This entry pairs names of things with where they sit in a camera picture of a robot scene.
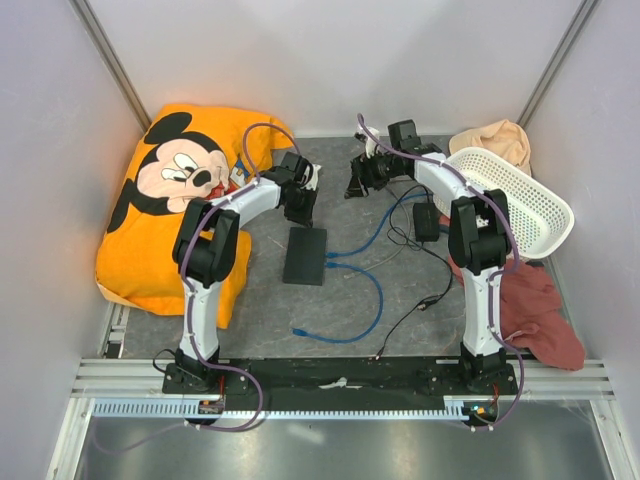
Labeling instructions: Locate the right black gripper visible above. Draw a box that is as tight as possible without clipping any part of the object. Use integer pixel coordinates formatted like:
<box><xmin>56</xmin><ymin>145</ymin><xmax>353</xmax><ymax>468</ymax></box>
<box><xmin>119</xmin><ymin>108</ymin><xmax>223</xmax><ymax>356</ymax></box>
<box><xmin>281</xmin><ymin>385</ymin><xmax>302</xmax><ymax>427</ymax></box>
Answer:
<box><xmin>346</xmin><ymin>146</ymin><xmax>401</xmax><ymax>199</ymax></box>

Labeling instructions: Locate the black network switch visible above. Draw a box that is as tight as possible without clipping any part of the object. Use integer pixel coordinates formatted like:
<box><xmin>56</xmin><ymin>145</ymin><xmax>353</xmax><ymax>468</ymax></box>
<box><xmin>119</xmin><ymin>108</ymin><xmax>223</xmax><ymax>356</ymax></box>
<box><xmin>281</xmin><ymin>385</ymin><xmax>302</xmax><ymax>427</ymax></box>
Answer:
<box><xmin>282</xmin><ymin>227</ymin><xmax>327</xmax><ymax>286</ymax></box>

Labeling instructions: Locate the blue ethernet cable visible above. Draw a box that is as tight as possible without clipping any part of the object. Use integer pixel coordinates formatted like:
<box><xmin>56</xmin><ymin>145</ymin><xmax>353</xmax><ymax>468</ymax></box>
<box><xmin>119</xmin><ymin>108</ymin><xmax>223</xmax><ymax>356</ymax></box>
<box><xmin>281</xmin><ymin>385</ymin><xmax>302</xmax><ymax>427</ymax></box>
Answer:
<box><xmin>323</xmin><ymin>192</ymin><xmax>426</xmax><ymax>261</ymax></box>
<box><xmin>292</xmin><ymin>259</ymin><xmax>385</xmax><ymax>345</ymax></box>

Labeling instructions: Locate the black power adapter brick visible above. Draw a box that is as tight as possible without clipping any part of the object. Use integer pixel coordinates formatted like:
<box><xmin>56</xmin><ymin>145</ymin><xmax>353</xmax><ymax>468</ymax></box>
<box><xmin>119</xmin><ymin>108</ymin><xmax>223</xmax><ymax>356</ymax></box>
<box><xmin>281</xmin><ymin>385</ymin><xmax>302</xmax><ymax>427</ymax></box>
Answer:
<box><xmin>412</xmin><ymin>202</ymin><xmax>440</xmax><ymax>243</ymax></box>

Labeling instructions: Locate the grey ethernet cable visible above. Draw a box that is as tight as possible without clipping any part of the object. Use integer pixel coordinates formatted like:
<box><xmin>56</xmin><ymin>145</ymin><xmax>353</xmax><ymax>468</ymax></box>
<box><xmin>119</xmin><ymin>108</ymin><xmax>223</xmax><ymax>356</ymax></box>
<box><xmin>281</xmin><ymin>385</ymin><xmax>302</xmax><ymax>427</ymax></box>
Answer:
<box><xmin>342</xmin><ymin>244</ymin><xmax>404</xmax><ymax>279</ymax></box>

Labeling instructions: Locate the black power cord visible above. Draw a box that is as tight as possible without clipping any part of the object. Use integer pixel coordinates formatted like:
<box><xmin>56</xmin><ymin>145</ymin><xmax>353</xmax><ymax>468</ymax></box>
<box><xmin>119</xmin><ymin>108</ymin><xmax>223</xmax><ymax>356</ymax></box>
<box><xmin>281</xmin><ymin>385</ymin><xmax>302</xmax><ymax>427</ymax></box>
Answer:
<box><xmin>374</xmin><ymin>184</ymin><xmax>456</xmax><ymax>362</ymax></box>

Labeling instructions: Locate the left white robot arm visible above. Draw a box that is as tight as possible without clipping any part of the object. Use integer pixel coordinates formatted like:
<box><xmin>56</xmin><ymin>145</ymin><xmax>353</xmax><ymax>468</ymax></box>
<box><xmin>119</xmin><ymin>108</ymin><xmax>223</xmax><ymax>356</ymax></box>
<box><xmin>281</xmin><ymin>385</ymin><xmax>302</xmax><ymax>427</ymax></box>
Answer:
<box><xmin>172</xmin><ymin>152</ymin><xmax>321</xmax><ymax>393</ymax></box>

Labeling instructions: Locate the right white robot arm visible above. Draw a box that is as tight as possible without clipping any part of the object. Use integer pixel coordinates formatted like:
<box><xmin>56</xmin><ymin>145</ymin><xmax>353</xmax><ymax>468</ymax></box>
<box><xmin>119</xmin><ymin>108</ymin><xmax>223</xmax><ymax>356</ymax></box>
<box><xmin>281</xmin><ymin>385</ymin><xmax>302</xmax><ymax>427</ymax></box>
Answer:
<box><xmin>345</xmin><ymin>114</ymin><xmax>518</xmax><ymax>394</ymax></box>

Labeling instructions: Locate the orange Mickey Mouse pillow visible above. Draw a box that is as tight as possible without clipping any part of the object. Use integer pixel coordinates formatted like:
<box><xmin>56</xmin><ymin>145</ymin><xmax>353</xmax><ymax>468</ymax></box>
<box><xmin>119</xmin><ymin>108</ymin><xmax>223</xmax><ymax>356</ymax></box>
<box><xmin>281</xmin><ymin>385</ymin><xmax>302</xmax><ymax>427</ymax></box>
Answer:
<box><xmin>95</xmin><ymin>104</ymin><xmax>293</xmax><ymax>316</ymax></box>

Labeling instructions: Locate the peach cloth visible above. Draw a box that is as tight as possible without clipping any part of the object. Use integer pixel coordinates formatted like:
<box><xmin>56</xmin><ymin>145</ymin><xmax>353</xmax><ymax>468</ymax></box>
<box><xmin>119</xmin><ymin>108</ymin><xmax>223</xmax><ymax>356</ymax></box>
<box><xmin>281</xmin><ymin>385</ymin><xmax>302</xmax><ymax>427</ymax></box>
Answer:
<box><xmin>449</xmin><ymin>119</ymin><xmax>531</xmax><ymax>176</ymax></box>

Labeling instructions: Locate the white perforated plastic basket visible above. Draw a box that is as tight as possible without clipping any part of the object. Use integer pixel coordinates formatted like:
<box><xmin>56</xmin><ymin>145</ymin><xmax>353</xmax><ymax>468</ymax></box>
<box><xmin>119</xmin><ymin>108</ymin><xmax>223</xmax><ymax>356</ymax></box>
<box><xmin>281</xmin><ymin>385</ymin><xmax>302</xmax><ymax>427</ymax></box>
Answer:
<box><xmin>446</xmin><ymin>147</ymin><xmax>575</xmax><ymax>260</ymax></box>

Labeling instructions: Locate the red cloth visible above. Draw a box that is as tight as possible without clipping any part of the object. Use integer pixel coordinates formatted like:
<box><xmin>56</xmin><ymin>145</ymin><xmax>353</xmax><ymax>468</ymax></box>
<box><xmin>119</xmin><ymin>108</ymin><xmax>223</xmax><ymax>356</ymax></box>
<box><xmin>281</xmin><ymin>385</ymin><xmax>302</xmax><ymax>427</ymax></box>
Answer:
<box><xmin>447</xmin><ymin>254</ymin><xmax>586</xmax><ymax>372</ymax></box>

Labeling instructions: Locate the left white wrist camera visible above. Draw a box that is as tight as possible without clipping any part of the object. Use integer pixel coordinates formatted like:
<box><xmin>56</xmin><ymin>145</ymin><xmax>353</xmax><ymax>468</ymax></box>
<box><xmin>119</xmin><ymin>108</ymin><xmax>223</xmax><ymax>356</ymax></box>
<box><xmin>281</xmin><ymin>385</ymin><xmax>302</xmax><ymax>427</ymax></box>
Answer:
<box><xmin>301</xmin><ymin>163</ymin><xmax>322</xmax><ymax>191</ymax></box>

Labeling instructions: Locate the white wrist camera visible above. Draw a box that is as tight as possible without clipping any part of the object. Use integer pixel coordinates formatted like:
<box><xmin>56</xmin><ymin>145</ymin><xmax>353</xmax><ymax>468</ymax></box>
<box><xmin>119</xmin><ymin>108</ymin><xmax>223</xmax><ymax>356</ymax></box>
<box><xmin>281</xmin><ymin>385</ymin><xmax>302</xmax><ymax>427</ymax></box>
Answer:
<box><xmin>354</xmin><ymin>127</ymin><xmax>380</xmax><ymax>158</ymax></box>
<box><xmin>301</xmin><ymin>163</ymin><xmax>322</xmax><ymax>191</ymax></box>

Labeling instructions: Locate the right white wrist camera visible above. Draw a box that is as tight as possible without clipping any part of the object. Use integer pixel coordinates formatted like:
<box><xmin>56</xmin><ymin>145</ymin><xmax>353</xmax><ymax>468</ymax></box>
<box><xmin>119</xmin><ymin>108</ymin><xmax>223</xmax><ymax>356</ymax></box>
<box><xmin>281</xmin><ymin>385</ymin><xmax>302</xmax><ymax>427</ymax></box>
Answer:
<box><xmin>354</xmin><ymin>127</ymin><xmax>380</xmax><ymax>158</ymax></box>

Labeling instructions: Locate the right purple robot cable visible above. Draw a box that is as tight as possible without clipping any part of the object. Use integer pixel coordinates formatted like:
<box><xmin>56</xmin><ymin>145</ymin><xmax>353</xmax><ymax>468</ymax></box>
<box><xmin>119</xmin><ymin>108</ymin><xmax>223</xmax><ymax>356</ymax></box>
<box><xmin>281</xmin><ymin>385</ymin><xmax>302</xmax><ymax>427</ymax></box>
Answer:
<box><xmin>355</xmin><ymin>112</ymin><xmax>525</xmax><ymax>432</ymax></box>

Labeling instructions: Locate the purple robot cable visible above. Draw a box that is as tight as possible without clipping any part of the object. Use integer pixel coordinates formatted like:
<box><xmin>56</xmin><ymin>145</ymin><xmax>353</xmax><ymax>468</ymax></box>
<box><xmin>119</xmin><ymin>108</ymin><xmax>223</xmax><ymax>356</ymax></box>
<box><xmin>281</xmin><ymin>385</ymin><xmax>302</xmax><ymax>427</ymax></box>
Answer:
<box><xmin>355</xmin><ymin>112</ymin><xmax>525</xmax><ymax>432</ymax></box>
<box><xmin>92</xmin><ymin>122</ymin><xmax>299</xmax><ymax>454</ymax></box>

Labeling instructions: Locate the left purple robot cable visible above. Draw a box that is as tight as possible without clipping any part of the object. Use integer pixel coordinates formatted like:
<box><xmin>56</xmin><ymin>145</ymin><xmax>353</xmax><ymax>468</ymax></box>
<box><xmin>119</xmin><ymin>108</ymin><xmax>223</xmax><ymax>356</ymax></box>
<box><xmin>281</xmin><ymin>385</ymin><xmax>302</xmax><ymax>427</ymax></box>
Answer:
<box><xmin>92</xmin><ymin>122</ymin><xmax>299</xmax><ymax>454</ymax></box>

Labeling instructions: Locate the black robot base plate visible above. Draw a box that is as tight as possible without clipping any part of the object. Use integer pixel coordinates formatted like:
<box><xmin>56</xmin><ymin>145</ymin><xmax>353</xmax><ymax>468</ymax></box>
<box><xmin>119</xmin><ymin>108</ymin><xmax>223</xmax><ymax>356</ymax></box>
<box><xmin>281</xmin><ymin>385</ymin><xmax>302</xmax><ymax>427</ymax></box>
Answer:
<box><xmin>162</xmin><ymin>356</ymin><xmax>518</xmax><ymax>410</ymax></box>

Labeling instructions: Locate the grey slotted cable duct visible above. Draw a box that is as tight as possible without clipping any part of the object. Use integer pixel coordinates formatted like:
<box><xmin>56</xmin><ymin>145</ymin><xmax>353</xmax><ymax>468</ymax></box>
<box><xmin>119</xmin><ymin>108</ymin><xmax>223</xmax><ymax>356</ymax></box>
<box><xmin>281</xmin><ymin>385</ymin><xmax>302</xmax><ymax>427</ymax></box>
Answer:
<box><xmin>93</xmin><ymin>398</ymin><xmax>498</xmax><ymax>421</ymax></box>

